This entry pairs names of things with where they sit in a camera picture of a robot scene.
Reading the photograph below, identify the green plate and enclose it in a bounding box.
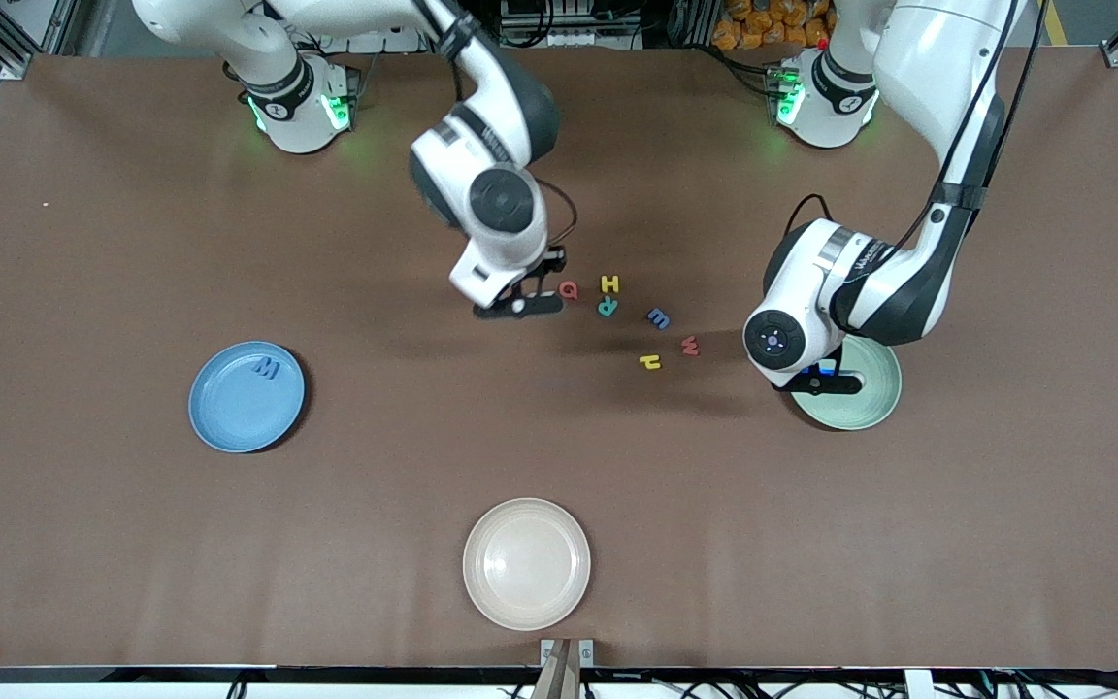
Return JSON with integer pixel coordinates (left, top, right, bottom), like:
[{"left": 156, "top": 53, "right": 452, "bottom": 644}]
[{"left": 790, "top": 335, "right": 903, "bottom": 431}]

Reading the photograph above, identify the beige plate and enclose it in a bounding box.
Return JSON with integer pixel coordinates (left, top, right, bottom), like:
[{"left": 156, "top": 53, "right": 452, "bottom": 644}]
[{"left": 463, "top": 498, "right": 591, "bottom": 632}]

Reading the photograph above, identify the blue plate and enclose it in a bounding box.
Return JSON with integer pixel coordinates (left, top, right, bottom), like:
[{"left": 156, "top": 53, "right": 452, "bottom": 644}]
[{"left": 188, "top": 341, "right": 307, "bottom": 454}]

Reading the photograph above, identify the white power strip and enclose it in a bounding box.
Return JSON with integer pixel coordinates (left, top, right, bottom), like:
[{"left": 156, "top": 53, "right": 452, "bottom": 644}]
[{"left": 316, "top": 24, "right": 424, "bottom": 54}]

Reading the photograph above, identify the orange packets pile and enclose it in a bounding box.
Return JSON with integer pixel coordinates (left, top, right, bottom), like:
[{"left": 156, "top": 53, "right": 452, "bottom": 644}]
[{"left": 711, "top": 0, "right": 837, "bottom": 51}]

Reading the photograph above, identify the metal table edge bracket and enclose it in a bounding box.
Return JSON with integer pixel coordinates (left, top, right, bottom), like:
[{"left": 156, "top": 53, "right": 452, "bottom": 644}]
[{"left": 541, "top": 638, "right": 595, "bottom": 669}]

